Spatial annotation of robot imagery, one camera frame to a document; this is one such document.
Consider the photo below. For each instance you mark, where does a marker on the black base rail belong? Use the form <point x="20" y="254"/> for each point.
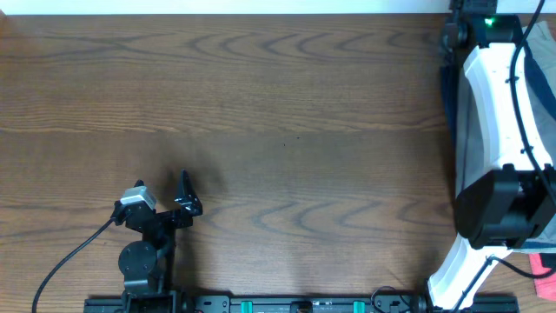
<point x="225" y="304"/>

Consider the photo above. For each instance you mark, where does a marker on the khaki shorts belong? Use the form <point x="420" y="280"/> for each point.
<point x="540" y="54"/>

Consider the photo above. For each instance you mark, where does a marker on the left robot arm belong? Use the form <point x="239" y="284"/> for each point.
<point x="147" y="264"/>

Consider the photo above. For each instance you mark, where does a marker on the navy blue shorts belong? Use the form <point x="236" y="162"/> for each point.
<point x="541" y="85"/>

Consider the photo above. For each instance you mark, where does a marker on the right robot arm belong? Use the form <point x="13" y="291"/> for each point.
<point x="505" y="175"/>

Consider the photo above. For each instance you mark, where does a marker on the grey shorts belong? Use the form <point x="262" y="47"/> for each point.
<point x="469" y="160"/>

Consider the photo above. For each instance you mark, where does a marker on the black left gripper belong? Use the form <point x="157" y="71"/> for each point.
<point x="162" y="218"/>

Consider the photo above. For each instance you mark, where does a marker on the red garment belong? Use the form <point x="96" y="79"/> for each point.
<point x="541" y="263"/>

